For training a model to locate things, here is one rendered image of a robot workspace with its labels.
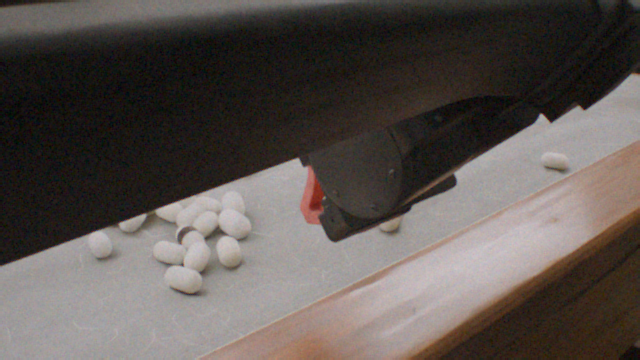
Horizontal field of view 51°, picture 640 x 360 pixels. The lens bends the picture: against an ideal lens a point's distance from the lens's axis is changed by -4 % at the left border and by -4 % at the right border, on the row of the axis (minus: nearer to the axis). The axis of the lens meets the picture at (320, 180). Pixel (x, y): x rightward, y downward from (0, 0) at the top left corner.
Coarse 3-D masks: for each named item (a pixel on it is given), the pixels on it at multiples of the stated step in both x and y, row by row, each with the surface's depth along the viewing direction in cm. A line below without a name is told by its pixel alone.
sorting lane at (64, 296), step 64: (576, 128) 92; (256, 192) 72; (448, 192) 72; (512, 192) 72; (64, 256) 59; (128, 256) 59; (256, 256) 59; (320, 256) 59; (384, 256) 59; (0, 320) 50; (64, 320) 50; (128, 320) 50; (192, 320) 50; (256, 320) 50
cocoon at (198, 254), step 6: (192, 246) 57; (198, 246) 57; (204, 246) 57; (192, 252) 56; (198, 252) 56; (204, 252) 57; (186, 258) 56; (192, 258) 56; (198, 258) 56; (204, 258) 56; (186, 264) 56; (192, 264) 56; (198, 264) 56; (204, 264) 56; (198, 270) 56
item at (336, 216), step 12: (444, 180) 45; (456, 180) 46; (324, 192) 40; (432, 192) 44; (444, 192) 46; (408, 204) 42; (336, 216) 40; (348, 216) 40; (336, 228) 40; (348, 228) 40
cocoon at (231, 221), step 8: (224, 216) 62; (232, 216) 62; (240, 216) 62; (224, 224) 62; (232, 224) 61; (240, 224) 61; (248, 224) 62; (232, 232) 61; (240, 232) 61; (248, 232) 62
